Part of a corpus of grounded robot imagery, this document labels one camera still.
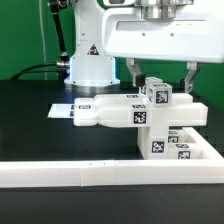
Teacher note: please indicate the white tagged nut cube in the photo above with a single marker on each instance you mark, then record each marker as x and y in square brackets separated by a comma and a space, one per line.
[160, 94]
[149, 81]

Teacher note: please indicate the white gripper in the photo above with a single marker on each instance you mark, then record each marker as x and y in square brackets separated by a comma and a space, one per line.
[195, 34]

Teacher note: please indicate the white chair seat part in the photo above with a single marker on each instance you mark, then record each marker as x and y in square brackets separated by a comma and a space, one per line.
[152, 142]

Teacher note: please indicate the white U-shaped obstacle fence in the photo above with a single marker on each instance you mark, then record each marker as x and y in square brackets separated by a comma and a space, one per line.
[208, 169]

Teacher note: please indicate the white chair back part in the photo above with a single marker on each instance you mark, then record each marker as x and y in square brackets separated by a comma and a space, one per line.
[132, 110]

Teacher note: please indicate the white base tag sheet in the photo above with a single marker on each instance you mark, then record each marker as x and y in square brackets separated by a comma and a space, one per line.
[61, 111]

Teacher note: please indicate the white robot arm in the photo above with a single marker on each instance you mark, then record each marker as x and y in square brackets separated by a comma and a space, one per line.
[90, 65]

